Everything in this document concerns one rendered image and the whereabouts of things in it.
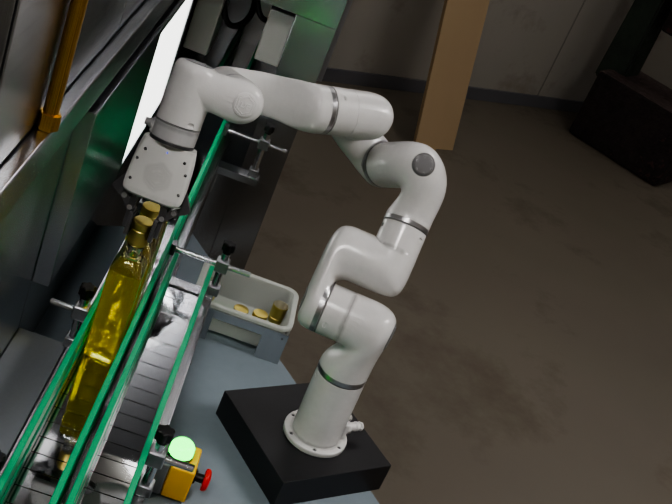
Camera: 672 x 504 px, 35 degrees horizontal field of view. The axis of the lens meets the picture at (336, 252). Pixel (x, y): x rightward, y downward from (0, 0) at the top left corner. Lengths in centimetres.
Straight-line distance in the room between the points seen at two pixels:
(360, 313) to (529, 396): 230
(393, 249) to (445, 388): 205
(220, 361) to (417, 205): 60
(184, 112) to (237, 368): 71
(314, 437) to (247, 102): 65
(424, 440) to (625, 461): 84
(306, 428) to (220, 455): 17
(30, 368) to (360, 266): 59
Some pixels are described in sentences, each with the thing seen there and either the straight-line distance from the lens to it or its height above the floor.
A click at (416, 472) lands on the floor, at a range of 345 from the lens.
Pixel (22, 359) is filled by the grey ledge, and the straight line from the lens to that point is 188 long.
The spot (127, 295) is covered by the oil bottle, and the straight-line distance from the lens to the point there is 183.
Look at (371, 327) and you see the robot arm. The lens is 185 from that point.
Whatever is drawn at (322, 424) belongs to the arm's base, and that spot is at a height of 88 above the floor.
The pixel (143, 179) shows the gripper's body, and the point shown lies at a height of 124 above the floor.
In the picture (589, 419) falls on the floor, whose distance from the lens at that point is 418.
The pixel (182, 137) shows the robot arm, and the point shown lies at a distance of 172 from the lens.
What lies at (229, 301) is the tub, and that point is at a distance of 239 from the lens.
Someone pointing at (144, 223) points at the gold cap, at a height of 116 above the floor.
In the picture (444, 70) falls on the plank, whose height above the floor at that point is 44.
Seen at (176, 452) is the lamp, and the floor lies 84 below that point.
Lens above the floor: 205
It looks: 28 degrees down
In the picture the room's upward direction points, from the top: 23 degrees clockwise
